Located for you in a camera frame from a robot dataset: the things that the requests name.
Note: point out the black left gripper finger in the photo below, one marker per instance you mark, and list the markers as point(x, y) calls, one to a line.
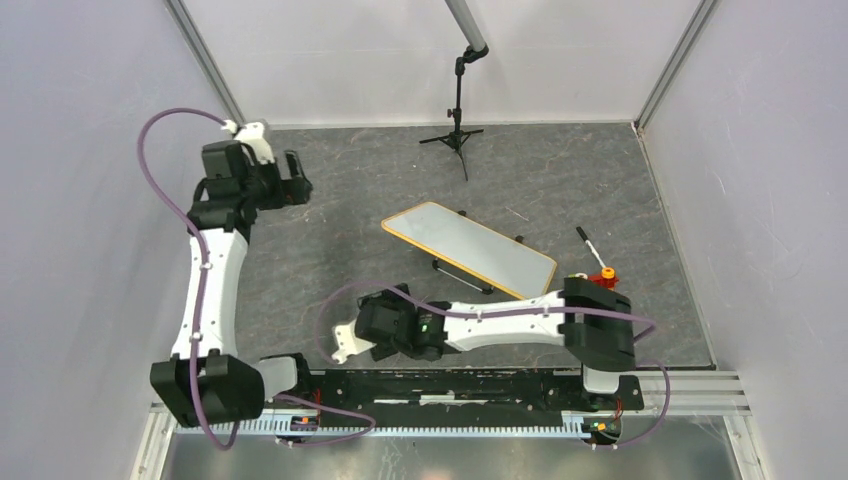
point(286, 172)
point(302, 188)

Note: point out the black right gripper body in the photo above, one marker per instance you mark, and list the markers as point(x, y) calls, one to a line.
point(395, 300)

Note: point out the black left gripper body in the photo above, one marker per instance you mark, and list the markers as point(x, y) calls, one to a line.
point(268, 189)

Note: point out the yellow framed whiteboard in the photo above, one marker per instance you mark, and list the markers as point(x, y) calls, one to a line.
point(500, 261)

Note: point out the white black marker pen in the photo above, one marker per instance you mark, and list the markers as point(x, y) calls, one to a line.
point(587, 241)

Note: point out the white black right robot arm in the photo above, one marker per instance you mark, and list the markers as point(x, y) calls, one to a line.
point(591, 322)

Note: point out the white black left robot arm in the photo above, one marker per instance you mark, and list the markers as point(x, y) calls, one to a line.
point(204, 382)

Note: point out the grey overhead pole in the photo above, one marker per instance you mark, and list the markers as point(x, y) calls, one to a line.
point(467, 24)

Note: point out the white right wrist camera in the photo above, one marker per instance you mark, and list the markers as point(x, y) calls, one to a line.
point(347, 343)

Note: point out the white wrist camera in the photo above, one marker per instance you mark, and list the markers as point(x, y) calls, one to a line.
point(347, 343)
point(254, 135)

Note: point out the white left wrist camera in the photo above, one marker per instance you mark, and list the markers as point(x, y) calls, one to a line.
point(254, 135)

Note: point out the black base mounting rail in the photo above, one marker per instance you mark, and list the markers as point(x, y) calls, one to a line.
point(477, 398)

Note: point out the black camera tripod stand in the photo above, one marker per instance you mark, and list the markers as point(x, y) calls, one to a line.
point(457, 137)

